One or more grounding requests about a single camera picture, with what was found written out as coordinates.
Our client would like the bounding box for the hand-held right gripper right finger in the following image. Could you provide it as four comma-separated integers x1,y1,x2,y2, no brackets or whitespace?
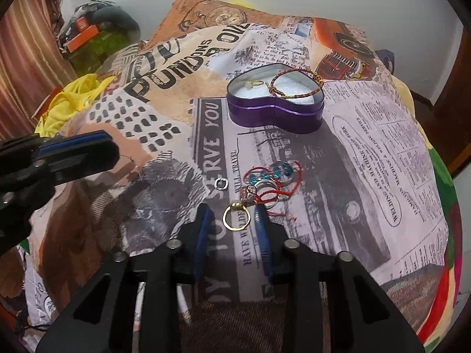
254,206,429,353

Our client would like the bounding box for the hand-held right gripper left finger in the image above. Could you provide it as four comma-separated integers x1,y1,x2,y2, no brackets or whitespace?
35,203,216,353

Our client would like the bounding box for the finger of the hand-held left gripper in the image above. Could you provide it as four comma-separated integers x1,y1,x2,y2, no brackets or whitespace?
37,142,121,185
0,130,112,166

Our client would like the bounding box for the gold ring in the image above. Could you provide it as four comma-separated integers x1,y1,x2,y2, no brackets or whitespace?
223,200,251,230

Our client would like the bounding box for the purple heart-shaped tin box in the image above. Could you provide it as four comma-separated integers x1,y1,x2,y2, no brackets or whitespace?
226,63,325,134

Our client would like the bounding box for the yellow cloth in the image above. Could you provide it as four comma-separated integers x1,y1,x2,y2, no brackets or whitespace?
35,74,111,137

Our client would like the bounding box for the striped brown curtain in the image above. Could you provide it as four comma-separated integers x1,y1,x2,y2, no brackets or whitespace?
0,0,79,141

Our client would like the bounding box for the newspaper printed blanket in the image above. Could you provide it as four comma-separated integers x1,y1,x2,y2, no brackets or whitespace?
22,0,451,353

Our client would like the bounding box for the orange box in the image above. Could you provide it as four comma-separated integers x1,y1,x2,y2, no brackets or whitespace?
65,24,101,53

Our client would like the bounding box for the dark bag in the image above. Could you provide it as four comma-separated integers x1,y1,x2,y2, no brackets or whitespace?
55,0,142,76

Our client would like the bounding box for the colourful fleece blanket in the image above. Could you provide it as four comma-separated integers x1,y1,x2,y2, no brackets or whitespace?
383,77,465,347

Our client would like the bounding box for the dark wooden furniture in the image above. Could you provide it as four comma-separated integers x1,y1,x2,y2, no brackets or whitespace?
410,26,471,177

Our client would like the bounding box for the red string bracelet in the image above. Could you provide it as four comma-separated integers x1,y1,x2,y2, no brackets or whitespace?
243,161,299,222

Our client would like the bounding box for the blue gem ring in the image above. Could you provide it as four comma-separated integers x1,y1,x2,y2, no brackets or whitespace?
254,171,275,192
270,161,295,184

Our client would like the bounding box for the braided brown bracelet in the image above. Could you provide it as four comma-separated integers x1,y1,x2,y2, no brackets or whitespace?
270,69,324,99

